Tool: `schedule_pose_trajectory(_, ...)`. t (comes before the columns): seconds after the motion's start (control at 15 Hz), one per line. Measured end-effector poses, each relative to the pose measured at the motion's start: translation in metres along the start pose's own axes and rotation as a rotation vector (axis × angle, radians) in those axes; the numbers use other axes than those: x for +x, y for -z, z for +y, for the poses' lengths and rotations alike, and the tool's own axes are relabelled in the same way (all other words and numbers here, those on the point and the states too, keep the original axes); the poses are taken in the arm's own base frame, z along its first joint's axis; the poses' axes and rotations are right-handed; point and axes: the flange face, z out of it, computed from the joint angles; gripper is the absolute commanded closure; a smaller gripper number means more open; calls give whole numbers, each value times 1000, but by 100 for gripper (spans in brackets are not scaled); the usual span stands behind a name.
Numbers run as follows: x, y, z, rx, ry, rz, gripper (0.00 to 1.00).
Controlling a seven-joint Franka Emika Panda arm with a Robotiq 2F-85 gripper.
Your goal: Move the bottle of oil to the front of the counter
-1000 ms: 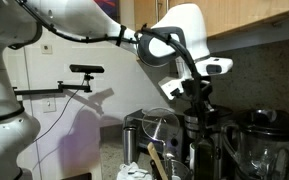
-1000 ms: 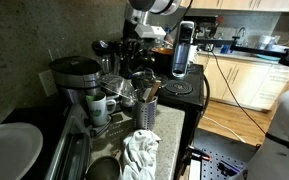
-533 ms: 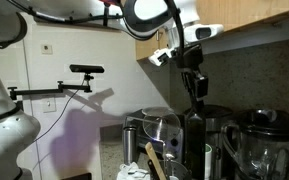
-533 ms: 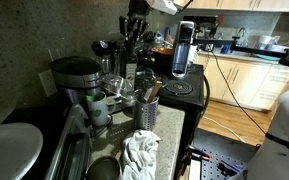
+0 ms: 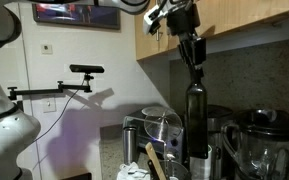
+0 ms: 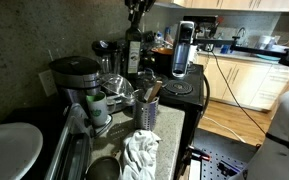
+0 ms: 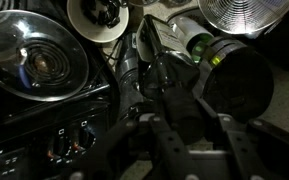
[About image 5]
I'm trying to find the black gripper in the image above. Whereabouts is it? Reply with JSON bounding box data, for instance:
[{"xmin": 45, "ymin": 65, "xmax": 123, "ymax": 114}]
[{"xmin": 165, "ymin": 0, "xmax": 207, "ymax": 80}]

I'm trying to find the dark green oil bottle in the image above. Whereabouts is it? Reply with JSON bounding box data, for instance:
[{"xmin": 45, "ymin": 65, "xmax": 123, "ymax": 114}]
[{"xmin": 184, "ymin": 68, "xmax": 209, "ymax": 160}]

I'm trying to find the steel canister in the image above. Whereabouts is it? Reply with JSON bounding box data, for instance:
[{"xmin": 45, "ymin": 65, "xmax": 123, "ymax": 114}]
[{"xmin": 206, "ymin": 104, "xmax": 235, "ymax": 180}]

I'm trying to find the round glass lid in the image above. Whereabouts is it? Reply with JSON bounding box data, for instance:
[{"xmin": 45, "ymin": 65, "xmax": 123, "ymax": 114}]
[{"xmin": 143, "ymin": 106, "xmax": 184, "ymax": 143}]

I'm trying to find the silver toaster oven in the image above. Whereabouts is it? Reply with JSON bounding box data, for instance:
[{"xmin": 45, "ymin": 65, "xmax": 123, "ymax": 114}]
[{"xmin": 122, "ymin": 106, "xmax": 189, "ymax": 165}]

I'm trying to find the stainless steel tumbler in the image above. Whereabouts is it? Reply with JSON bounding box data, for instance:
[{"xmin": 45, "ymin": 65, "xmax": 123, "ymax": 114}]
[{"xmin": 121, "ymin": 125, "xmax": 139, "ymax": 166}]

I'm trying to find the wooden spatula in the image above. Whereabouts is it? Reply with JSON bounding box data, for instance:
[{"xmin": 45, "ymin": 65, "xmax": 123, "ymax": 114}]
[{"xmin": 145, "ymin": 142, "xmax": 168, "ymax": 180}]

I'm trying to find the white cup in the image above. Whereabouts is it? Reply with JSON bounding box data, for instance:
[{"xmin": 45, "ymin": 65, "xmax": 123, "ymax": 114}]
[{"xmin": 189, "ymin": 144, "xmax": 214, "ymax": 180}]

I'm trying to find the metal utensil holder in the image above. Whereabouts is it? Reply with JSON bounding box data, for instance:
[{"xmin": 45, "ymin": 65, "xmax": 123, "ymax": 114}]
[{"xmin": 147, "ymin": 159, "xmax": 193, "ymax": 180}]

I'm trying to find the glass blender with black lid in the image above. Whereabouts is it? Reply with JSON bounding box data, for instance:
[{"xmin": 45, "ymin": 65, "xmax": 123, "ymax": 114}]
[{"xmin": 220, "ymin": 108, "xmax": 289, "ymax": 180}]

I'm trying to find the white crumpled cloth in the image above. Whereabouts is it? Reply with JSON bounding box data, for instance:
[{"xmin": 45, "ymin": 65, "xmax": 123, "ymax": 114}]
[{"xmin": 116, "ymin": 161, "xmax": 150, "ymax": 180}]

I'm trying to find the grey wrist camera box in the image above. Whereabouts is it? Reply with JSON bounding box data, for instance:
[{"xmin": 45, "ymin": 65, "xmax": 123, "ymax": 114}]
[{"xmin": 142, "ymin": 4, "xmax": 169, "ymax": 36}]

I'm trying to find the wooden wall cabinet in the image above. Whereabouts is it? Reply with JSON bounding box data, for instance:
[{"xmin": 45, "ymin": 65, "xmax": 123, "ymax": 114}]
[{"xmin": 134, "ymin": 0, "xmax": 289, "ymax": 61}]

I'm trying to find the black stereo camera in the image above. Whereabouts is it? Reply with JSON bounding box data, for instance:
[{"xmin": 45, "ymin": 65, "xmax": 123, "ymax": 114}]
[{"xmin": 68, "ymin": 64, "xmax": 106, "ymax": 75}]

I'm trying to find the framed wall picture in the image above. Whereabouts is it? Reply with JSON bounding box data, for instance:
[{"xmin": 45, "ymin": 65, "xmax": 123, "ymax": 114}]
[{"xmin": 32, "ymin": 2, "xmax": 122, "ymax": 31}]

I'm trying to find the thin black cable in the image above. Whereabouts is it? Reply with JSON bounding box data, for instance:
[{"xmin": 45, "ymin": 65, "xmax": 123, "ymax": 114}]
[{"xmin": 30, "ymin": 78, "xmax": 87, "ymax": 148}]

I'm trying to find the white wall switch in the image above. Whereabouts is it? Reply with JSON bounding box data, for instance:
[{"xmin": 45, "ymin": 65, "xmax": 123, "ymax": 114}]
[{"xmin": 40, "ymin": 43, "xmax": 54, "ymax": 56}]

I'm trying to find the white wall outlet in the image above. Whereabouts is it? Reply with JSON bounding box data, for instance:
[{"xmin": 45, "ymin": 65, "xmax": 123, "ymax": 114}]
[{"xmin": 42, "ymin": 97, "xmax": 58, "ymax": 114}]

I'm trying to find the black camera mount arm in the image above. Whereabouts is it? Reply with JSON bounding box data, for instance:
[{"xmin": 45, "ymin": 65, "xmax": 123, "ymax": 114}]
[{"xmin": 7, "ymin": 73, "xmax": 95, "ymax": 101}]

